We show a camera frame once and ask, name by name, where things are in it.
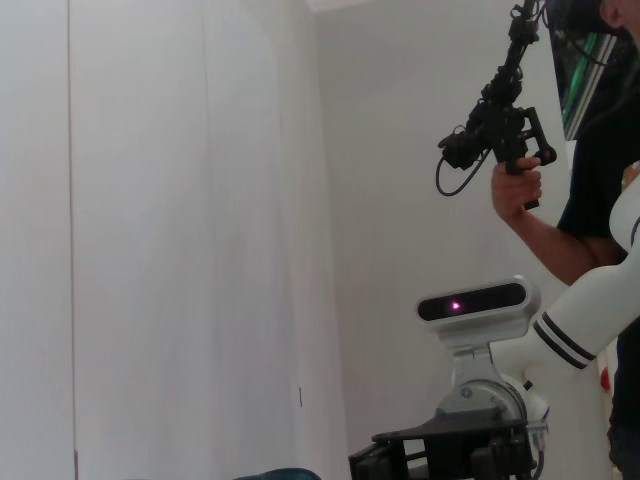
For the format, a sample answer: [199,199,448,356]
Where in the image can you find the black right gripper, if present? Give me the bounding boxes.
[348,406,535,480]

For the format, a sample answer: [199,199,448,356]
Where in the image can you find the dark teal zipper lunch bag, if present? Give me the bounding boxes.
[247,467,330,480]

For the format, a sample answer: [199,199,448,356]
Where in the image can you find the black handheld teleoperation controller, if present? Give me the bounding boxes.
[437,0,559,211]

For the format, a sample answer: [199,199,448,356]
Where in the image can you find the person bare forearm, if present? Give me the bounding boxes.
[502,205,629,287]

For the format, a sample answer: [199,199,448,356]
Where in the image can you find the person bare hand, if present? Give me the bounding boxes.
[490,155,544,225]

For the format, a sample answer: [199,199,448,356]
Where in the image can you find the person dark shirt torso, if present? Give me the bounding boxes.
[556,29,640,480]

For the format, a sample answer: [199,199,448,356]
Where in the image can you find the person head black headset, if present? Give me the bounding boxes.
[543,0,640,40]

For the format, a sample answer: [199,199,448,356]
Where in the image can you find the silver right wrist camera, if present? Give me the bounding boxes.
[415,274,543,374]

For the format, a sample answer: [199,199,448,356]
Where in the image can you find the black controller cable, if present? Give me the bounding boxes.
[433,152,489,197]

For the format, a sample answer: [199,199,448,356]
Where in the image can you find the aluminium frame green strip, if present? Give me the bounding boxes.
[560,29,619,142]

